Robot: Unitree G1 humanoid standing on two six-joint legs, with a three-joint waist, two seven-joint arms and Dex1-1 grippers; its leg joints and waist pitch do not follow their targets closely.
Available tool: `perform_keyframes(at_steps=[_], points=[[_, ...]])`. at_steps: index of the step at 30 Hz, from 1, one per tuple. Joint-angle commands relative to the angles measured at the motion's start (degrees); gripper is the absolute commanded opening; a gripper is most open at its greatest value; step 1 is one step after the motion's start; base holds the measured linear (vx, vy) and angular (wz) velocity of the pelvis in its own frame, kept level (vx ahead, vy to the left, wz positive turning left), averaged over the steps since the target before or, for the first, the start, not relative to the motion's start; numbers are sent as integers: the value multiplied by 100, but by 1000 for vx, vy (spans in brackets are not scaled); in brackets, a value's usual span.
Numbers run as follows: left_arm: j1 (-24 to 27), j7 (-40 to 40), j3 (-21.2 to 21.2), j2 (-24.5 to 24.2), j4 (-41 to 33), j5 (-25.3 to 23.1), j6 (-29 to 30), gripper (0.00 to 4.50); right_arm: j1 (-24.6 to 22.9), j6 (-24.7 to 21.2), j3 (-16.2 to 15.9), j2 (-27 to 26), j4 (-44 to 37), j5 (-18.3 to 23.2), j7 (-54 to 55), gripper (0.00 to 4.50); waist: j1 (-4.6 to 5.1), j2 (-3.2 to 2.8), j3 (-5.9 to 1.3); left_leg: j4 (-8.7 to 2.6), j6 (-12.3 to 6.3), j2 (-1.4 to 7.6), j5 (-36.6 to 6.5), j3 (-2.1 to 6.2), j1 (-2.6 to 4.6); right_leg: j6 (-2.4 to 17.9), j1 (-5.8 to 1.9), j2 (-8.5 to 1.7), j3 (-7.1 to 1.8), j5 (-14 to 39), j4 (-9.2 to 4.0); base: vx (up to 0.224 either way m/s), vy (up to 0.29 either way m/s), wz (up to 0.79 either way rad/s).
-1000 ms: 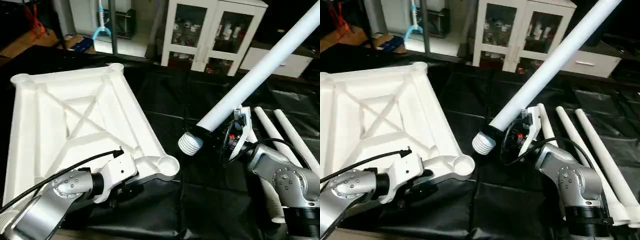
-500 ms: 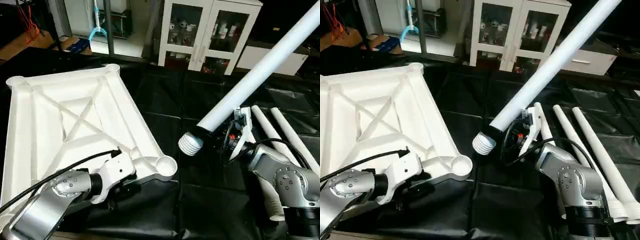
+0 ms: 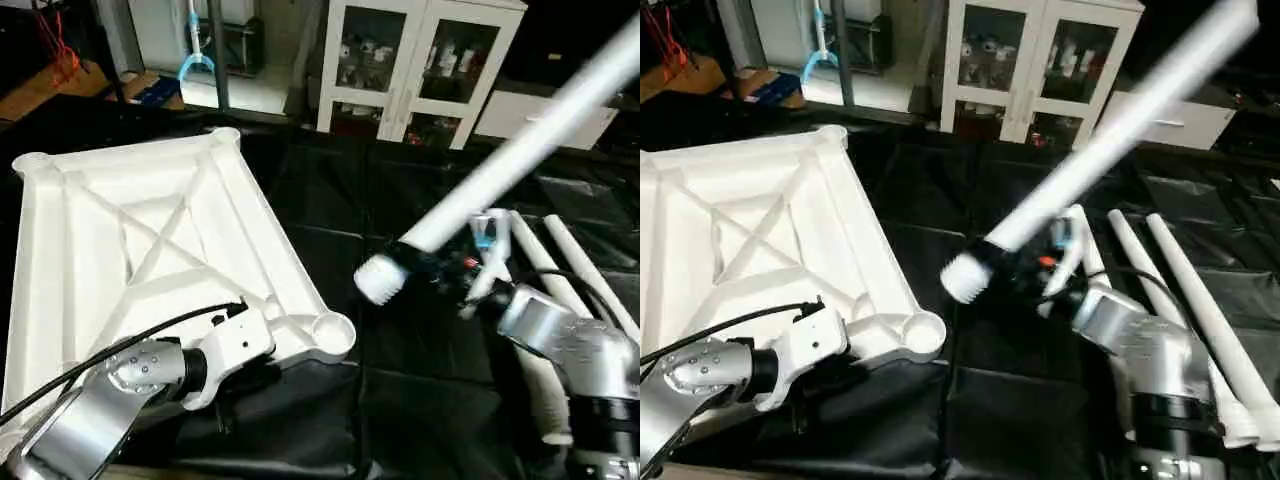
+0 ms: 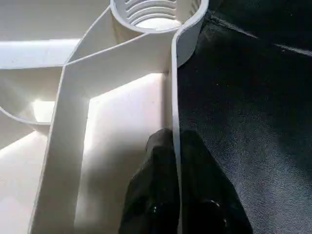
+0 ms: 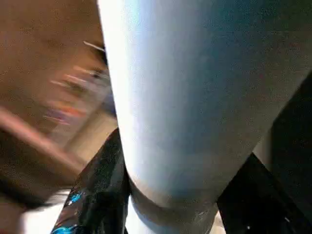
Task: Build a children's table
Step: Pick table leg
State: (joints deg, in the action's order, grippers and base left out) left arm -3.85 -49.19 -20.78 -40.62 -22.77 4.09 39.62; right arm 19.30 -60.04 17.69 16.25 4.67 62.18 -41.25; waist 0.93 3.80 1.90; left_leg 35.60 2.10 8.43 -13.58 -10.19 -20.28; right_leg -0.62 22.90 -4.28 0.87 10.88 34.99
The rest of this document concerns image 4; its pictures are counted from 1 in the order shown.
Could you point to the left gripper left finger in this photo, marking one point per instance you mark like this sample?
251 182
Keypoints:
151 195

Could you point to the white plastic table top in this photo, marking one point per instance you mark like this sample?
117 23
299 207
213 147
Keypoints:
97 112

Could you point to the black work mat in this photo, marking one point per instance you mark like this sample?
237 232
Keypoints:
253 112

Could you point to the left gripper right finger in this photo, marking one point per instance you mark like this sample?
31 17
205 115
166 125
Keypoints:
207 195

